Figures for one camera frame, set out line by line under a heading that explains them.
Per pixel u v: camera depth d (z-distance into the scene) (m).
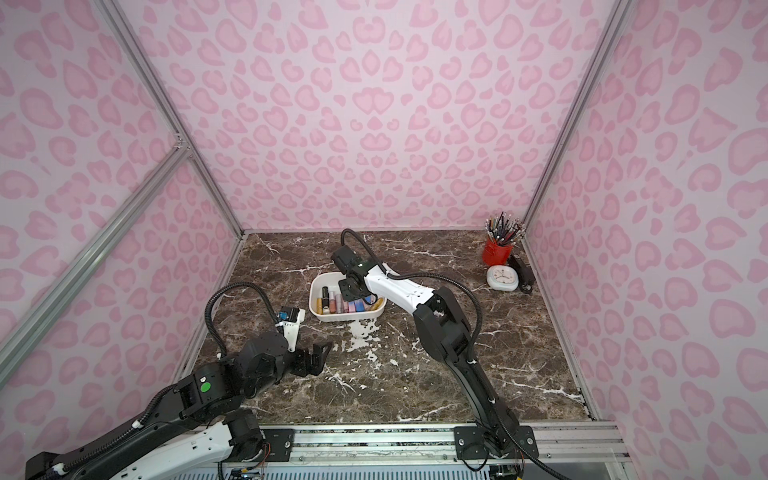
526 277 0.99
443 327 0.58
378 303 0.98
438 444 0.75
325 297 1.00
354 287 0.71
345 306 0.98
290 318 0.61
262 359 0.50
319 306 0.98
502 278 1.02
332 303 0.98
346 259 0.77
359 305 0.97
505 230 1.00
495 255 1.04
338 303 0.98
